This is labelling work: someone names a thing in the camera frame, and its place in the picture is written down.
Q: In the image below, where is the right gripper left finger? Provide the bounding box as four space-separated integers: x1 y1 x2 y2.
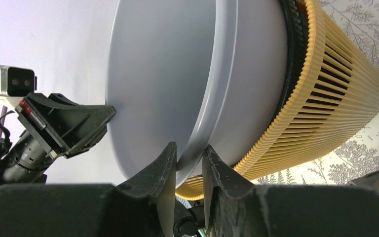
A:
0 142 177 237

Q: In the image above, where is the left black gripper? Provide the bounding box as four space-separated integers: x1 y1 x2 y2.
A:
0 93 116 186

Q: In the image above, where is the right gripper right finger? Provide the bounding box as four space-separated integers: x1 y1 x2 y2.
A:
202 146 379 237

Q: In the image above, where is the grey plastic waste bin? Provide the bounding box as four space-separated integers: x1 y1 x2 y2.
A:
106 0 288 186

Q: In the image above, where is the floral patterned table mat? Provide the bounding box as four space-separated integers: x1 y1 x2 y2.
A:
255 0 379 203

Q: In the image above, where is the yellow slatted waste bin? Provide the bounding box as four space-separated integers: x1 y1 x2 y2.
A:
176 0 379 200

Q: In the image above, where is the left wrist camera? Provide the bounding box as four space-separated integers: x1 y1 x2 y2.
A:
0 65 37 110

